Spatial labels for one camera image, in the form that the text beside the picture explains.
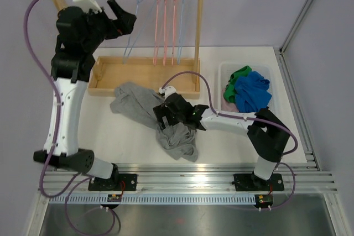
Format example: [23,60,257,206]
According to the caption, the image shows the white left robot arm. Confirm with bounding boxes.
[33,0,137,191]

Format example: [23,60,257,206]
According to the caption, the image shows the white slotted cable duct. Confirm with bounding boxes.
[50,193,256,205]

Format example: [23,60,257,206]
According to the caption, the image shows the light blue wire hanger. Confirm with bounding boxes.
[177,0,186,65]

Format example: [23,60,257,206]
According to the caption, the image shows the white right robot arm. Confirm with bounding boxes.
[153,93,290,191]

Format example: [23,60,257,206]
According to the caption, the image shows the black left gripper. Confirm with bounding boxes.
[81,0,135,52]

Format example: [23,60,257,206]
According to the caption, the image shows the mauve pink tank top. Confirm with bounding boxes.
[221,88,238,112]

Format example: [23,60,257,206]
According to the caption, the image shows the green tank top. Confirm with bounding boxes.
[223,65,254,104]

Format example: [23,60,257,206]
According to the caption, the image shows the aluminium mounting rail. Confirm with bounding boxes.
[37,164,338,194]

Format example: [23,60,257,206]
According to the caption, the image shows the grey tank top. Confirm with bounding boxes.
[110,81,199,164]

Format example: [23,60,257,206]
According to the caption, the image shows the pink wire hanger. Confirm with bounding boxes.
[171,0,177,65]

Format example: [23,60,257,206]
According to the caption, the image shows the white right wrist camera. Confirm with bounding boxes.
[158,86,176,98]

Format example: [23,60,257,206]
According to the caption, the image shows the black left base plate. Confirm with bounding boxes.
[88,173,138,192]

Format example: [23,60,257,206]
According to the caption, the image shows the aluminium corner frame post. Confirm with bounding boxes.
[279,0,331,56]

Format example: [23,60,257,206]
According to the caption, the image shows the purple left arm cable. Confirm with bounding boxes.
[23,0,121,234]

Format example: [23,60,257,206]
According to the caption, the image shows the white perforated plastic basket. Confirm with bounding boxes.
[216,61,280,115]

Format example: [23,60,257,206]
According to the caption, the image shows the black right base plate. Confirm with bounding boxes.
[232,173,284,192]

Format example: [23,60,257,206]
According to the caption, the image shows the blue tank top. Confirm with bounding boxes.
[234,71,272,113]

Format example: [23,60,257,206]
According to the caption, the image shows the wooden clothes rack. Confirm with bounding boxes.
[37,0,206,100]

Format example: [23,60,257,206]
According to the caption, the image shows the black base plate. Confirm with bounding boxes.
[88,173,138,192]
[232,173,284,192]

